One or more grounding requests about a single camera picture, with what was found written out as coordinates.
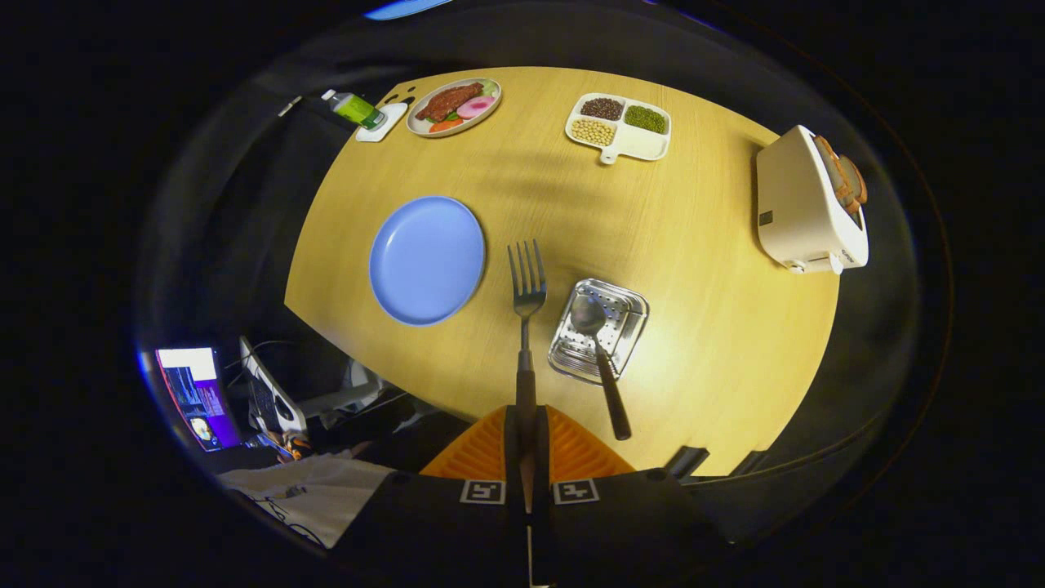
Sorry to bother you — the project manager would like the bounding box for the white open laptop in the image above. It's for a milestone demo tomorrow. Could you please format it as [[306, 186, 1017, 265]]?
[[239, 335, 309, 435]]

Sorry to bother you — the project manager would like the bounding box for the lit computer monitor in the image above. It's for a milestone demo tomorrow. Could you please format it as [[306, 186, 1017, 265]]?
[[155, 347, 243, 452]]

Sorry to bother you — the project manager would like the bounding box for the white toaster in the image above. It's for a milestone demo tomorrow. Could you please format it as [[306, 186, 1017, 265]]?
[[755, 124, 870, 275]]

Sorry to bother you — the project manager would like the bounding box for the white divided bean tray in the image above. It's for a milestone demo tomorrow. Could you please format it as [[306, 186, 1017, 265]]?
[[565, 92, 673, 166]]

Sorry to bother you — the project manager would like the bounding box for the green drink bottle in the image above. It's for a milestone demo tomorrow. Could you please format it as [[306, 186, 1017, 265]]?
[[321, 88, 386, 131]]

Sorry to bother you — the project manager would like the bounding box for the dark handled metal spoon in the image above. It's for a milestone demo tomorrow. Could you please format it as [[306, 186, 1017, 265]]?
[[569, 294, 633, 442]]

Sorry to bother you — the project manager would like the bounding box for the white square coaster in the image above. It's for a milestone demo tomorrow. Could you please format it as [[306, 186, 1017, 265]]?
[[355, 101, 409, 144]]

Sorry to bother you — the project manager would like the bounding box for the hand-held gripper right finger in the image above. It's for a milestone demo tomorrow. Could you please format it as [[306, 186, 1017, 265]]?
[[535, 404, 732, 588]]

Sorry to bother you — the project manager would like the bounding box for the dark handled metal fork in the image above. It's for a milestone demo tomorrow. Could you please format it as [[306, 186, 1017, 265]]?
[[507, 238, 548, 511]]

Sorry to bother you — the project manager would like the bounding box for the metal wire basket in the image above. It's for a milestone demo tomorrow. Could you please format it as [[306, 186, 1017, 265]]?
[[547, 278, 650, 385]]

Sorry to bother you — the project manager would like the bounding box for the toast slice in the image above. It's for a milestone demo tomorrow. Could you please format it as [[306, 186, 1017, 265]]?
[[814, 135, 868, 217]]

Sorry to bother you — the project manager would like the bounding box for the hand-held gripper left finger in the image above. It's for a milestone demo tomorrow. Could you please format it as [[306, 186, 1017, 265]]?
[[331, 404, 527, 588]]

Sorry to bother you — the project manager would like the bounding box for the oval plate of food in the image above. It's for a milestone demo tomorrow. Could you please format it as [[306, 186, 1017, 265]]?
[[406, 78, 503, 138]]

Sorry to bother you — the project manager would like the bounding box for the blue round plate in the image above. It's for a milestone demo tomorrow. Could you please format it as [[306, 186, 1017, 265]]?
[[368, 195, 487, 327]]

